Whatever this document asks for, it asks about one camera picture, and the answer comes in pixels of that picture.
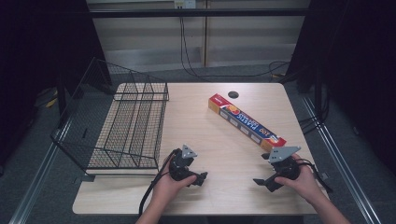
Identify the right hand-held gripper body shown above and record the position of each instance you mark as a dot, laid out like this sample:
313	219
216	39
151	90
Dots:
285	168

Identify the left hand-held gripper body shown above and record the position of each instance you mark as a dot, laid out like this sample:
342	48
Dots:
179	166

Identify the long plastic wrap box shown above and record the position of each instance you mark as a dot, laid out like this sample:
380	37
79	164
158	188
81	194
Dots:
246	122

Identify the person's right hand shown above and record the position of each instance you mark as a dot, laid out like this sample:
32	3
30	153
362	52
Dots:
303	183

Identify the person's left hand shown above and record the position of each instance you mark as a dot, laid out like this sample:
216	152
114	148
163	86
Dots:
168	189

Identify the black curtain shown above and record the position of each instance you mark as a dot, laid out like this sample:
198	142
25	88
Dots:
358	62
37	46

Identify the yellow floor object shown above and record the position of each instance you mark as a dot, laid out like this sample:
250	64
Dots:
52	101

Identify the black horizontal metal bar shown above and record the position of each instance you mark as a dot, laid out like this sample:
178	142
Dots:
199	12

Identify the metal floor rail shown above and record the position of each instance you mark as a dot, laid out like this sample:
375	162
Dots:
342	161
37	177

